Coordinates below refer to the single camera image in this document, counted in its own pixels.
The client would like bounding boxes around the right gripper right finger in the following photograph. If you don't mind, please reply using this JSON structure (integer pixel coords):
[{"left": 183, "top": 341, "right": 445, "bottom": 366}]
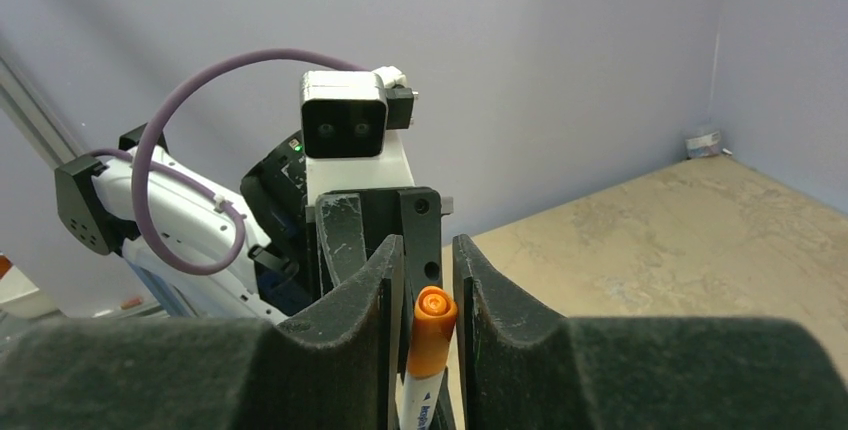
[{"left": 452, "top": 235, "right": 847, "bottom": 429}]

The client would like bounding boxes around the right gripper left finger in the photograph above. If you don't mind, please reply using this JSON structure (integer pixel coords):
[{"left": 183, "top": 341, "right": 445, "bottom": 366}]
[{"left": 1, "top": 236, "right": 404, "bottom": 429}]

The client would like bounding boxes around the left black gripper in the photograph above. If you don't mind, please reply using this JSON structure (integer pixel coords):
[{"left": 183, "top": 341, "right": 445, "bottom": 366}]
[{"left": 306, "top": 187, "right": 452, "bottom": 373}]

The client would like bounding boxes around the orange pen cap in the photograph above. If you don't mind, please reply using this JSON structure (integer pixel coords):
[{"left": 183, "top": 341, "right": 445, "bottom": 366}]
[{"left": 406, "top": 286, "right": 458, "bottom": 378}]

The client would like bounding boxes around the white pen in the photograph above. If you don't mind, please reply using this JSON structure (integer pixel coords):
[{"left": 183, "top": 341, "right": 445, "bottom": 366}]
[{"left": 398, "top": 371, "right": 445, "bottom": 430}]

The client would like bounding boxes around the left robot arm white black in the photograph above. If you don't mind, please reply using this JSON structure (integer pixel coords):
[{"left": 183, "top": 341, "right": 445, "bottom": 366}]
[{"left": 54, "top": 129, "right": 457, "bottom": 379}]

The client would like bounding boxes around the tape roll in corner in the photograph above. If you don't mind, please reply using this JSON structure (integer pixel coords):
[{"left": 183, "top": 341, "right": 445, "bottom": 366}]
[{"left": 685, "top": 127, "right": 723, "bottom": 159}]

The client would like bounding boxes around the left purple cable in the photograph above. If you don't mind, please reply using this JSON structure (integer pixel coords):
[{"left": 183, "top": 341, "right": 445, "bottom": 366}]
[{"left": 86, "top": 49, "right": 372, "bottom": 277}]

